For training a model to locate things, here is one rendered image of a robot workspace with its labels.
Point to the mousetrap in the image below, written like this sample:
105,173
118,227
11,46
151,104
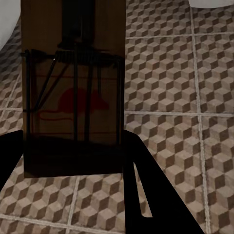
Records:
73,76

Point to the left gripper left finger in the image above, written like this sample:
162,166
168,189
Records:
11,150

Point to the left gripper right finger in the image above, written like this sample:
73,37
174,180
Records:
170,214

